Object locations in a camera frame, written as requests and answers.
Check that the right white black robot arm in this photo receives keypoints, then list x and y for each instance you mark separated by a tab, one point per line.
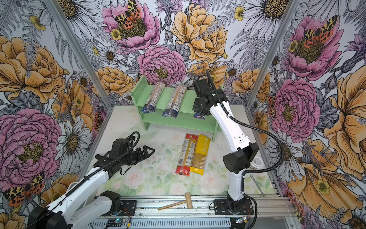
242	150

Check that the clear tape roll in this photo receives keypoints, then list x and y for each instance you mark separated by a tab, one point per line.
257	163

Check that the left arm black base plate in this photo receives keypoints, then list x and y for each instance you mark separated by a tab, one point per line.
124	208

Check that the clear spaghetti bag dark end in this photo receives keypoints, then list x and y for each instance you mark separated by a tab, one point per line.
150	105

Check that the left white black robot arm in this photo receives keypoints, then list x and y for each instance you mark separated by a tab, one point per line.
71	210

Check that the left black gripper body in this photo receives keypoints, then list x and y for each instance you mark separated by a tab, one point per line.
130	158

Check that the black handheld remote device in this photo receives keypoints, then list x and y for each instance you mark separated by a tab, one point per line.
100	159

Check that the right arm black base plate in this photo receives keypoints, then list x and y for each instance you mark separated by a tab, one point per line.
226	207

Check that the blue Barilla spaghetti bag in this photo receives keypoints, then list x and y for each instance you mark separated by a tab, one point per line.
199	115

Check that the green wooden two-tier shelf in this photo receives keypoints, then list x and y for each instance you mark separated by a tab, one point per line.
185	119

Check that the red-ended clear spaghetti bag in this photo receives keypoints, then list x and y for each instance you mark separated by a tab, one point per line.
186	156

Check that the yellow spaghetti bag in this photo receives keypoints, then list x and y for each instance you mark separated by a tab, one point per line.
200	155

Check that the thin metal rod tool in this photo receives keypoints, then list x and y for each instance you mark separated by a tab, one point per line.
261	192

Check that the clear spaghetti bag white label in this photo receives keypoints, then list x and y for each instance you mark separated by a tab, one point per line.
173	107

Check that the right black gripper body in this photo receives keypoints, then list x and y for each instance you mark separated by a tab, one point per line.
199	108

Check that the small wooden mallet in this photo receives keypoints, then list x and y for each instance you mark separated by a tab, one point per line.
187	201

